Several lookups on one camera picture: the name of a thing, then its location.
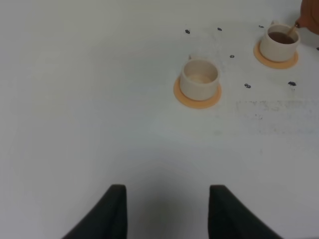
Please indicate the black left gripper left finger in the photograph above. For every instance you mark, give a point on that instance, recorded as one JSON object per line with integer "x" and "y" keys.
{"x": 108, "y": 219}

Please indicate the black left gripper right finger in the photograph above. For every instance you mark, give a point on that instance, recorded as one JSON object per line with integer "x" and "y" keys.
{"x": 228, "y": 218}

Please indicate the brown clay teapot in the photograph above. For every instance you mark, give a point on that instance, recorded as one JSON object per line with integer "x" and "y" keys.
{"x": 309, "y": 16}

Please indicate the orange coaster left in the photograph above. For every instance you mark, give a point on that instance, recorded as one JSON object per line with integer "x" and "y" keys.
{"x": 196, "y": 104}

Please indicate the orange coaster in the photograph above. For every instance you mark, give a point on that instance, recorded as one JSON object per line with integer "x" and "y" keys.
{"x": 275, "y": 65}
{"x": 196, "y": 104}

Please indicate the white teacup left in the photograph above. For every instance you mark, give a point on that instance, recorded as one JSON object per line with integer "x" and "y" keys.
{"x": 199, "y": 79}

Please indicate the white teacup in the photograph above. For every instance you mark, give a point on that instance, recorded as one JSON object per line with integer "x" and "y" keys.
{"x": 199, "y": 79}
{"x": 280, "y": 42}

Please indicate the orange coaster centre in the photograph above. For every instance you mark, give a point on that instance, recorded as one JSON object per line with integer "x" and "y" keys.
{"x": 275, "y": 65}

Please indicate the white teacup centre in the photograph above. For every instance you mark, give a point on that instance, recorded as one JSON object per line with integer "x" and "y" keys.
{"x": 280, "y": 42}

